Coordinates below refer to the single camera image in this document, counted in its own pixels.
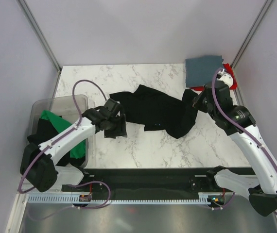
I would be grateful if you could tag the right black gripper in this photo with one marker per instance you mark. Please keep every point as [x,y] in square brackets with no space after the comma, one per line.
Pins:
[197,103]

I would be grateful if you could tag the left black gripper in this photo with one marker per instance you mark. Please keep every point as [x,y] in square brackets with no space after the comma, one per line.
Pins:
[120,130]

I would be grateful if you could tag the black t shirt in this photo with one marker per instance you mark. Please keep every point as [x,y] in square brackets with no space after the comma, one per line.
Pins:
[46,131]
[158,111]

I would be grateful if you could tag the green t shirt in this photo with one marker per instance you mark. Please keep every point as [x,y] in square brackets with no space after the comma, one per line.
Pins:
[59,123]

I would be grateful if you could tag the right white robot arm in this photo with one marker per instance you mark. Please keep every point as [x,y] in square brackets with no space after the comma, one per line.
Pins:
[240,126]

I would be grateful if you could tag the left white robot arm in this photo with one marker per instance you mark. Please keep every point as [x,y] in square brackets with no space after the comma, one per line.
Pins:
[39,164]

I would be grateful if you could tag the folded grey-blue t shirt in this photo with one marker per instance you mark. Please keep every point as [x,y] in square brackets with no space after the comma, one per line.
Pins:
[200,70]

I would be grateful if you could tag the black t shirt in bin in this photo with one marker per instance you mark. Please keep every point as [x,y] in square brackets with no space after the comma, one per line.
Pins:
[46,131]

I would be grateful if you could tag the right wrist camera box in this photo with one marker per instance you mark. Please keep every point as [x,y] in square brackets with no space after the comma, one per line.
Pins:
[222,84]

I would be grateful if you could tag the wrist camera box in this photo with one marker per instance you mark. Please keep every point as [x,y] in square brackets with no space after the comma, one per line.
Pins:
[222,84]
[111,108]

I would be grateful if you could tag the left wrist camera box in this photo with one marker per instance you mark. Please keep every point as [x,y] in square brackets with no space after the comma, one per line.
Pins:
[111,108]

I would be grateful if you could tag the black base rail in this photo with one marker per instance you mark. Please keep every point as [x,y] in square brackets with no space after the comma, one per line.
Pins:
[147,182]

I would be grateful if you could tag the right aluminium frame post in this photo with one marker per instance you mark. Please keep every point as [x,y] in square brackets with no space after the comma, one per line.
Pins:
[252,31]

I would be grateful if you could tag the aluminium frame post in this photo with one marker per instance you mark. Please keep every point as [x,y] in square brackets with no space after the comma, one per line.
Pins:
[252,31]
[38,32]

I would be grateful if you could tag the left aluminium frame post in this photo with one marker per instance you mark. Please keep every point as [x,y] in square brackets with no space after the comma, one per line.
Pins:
[38,32]

